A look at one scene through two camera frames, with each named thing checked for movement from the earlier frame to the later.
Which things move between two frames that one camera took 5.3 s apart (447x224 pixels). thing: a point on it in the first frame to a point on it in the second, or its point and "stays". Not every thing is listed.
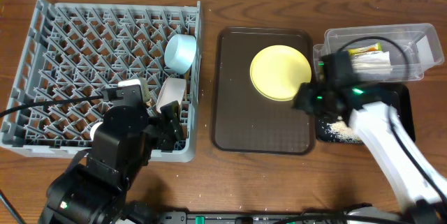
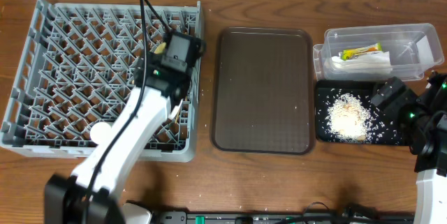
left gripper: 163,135 to 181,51
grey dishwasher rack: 78,48 stays
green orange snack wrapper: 376,47 stays
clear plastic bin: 420,41 stays
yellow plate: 277,71 to 160,48
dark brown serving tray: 244,121 stays
